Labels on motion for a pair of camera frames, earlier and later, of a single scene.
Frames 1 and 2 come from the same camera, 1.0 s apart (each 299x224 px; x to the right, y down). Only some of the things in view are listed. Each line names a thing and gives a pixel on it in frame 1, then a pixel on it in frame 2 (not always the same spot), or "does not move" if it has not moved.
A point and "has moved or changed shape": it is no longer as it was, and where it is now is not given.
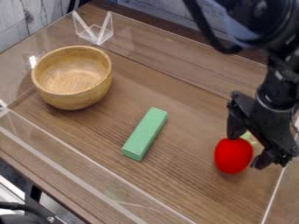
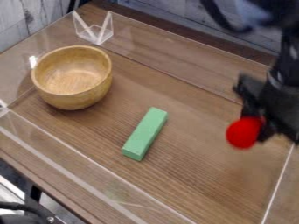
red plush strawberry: x=232 y=155 has moved or changed shape
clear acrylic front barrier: x=50 y=185 does not move
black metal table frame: x=36 y=213 does not move
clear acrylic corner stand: x=94 y=33 does not move
